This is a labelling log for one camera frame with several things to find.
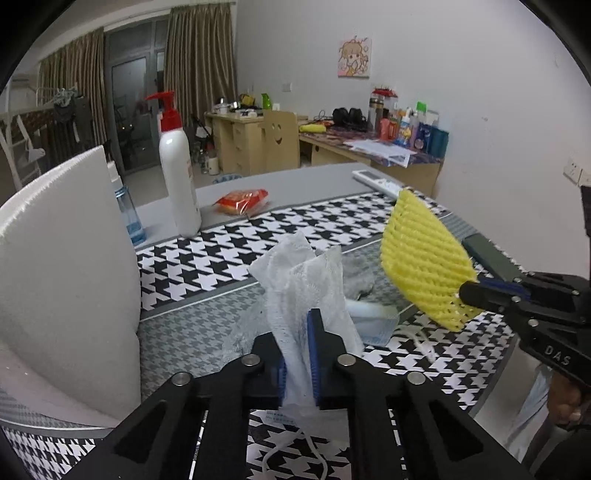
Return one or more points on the clear blue water bottle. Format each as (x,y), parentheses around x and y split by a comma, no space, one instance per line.
(131,221)

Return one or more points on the silver pot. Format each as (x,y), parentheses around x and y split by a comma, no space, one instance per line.
(221,106)

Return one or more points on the yellow object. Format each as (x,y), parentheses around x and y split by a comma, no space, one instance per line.
(310,128)

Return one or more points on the houndstooth tablecloth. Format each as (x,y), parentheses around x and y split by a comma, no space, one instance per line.
(231,258)

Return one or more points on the white hanging pouch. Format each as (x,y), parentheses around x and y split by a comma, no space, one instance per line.
(36,150)

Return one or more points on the person's right hand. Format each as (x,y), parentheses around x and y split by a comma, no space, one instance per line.
(561,401)

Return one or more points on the yellow foam net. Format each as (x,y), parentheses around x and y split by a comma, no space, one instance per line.
(420,249)

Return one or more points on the white papers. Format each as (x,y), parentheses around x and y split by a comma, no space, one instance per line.
(378,150)

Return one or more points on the glass balcony door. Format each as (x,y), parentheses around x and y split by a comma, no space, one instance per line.
(134,92)

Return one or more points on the cartoon wall poster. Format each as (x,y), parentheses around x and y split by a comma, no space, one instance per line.
(354,57)

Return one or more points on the white metal bunk bed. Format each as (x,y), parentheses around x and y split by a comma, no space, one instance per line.
(46,124)

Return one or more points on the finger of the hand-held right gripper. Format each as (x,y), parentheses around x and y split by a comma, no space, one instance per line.
(549,285)
(489,300)

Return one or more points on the white remote control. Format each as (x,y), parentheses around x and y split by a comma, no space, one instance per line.
(374,177)

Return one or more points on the white tissue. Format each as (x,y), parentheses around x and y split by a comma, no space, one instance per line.
(295,286)

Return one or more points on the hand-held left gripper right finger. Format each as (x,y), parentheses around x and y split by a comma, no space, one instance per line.
(315,360)

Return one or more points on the white foam box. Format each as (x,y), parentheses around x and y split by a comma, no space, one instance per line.
(69,277)

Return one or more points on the white bed ladder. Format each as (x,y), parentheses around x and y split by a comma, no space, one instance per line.
(11,152)

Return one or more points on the black phone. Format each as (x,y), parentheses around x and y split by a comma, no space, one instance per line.
(489,256)

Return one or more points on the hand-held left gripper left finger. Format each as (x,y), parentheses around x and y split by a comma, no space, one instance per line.
(268,355)

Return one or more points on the cluster of toiletry bottles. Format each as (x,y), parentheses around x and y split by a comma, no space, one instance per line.
(411,129)

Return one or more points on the red snack packet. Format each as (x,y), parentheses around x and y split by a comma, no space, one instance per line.
(240,201)

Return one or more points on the wooden smiley chair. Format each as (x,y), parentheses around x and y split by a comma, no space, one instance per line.
(279,143)

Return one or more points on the brown curtain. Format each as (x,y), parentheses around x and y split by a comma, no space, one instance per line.
(203,60)
(74,92)

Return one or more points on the white pump bottle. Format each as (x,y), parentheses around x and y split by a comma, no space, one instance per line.
(178,184)

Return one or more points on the hanging dark clothes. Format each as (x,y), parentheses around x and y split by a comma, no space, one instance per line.
(69,115)

